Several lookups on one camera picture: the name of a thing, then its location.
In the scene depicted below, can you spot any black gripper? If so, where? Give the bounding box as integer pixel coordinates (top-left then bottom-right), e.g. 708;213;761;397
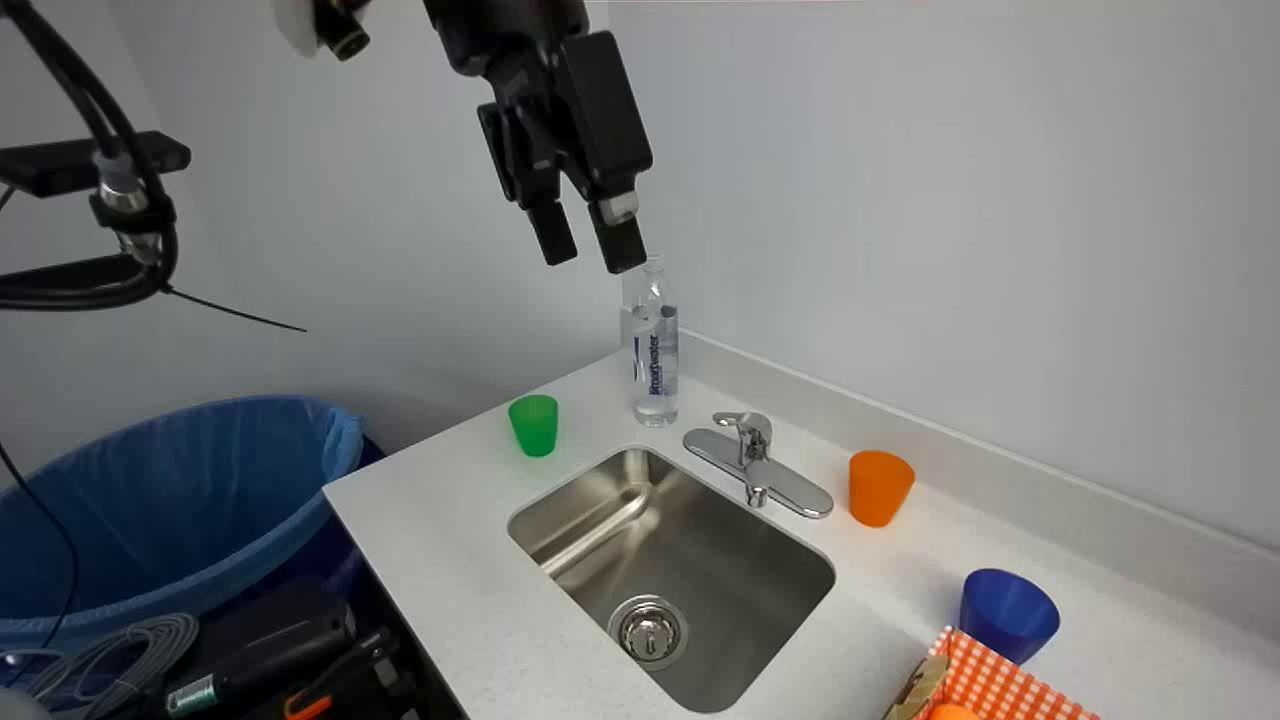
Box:
423;0;654;279

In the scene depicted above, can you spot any chrome tap nozzle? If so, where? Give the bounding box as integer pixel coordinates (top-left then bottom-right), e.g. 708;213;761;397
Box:
708;407;781;512

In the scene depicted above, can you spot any clear plastic water bottle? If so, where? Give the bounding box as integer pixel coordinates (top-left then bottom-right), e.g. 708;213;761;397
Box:
615;268;683;429

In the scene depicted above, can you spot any green plastic cup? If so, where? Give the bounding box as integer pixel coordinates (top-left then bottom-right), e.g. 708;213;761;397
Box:
503;391;564;459

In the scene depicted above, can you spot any stainless steel sink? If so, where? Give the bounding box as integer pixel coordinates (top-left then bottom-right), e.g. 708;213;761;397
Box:
503;444;840;715

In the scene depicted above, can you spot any orange plastic cup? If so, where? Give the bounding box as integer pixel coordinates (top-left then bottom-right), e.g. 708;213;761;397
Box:
843;449;919;530

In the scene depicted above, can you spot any metal sink drain strainer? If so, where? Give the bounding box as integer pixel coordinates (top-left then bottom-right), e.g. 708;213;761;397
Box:
608;591;686;666

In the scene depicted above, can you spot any bin with blue bag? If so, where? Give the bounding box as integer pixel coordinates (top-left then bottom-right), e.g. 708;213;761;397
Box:
0;391;369;657

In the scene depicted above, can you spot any black tool case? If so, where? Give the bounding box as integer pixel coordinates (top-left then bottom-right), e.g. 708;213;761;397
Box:
164;581;369;720

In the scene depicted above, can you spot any blue plastic cup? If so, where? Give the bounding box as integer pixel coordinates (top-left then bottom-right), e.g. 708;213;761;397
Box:
956;563;1064;666

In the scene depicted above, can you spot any orange checkered cardboard box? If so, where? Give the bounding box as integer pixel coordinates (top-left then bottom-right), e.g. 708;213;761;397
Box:
883;622;1104;720

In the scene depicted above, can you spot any chrome tap base plate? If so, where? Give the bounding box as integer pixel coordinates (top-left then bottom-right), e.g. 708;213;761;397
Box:
679;425;835;523

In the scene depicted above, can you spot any thick black cable bundle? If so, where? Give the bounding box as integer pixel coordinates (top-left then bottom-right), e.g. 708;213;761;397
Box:
0;0;181;313

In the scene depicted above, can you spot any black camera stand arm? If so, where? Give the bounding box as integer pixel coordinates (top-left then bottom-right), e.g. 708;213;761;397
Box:
0;253;173;314

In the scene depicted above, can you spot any black bar camera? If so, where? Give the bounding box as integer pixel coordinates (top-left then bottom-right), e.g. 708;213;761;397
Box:
0;128;196;200

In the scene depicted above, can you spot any thin black hanging cable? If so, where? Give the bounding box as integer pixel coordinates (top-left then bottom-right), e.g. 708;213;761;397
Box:
0;444;84;653

